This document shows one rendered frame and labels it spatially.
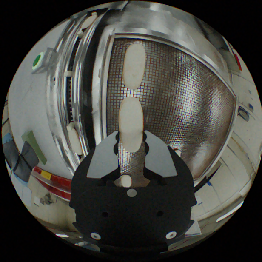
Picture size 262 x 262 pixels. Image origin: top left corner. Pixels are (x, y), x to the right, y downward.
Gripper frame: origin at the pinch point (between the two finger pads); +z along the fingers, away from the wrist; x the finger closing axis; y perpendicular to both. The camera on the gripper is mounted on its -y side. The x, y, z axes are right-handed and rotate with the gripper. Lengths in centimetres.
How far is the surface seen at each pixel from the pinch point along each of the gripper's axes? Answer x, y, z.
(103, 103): -5.1, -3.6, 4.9
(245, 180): 335, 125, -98
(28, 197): -463, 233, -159
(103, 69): -4.8, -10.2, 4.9
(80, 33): -12.6, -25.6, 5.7
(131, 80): 0.3, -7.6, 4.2
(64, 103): -17.4, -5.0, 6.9
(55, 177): -51, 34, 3
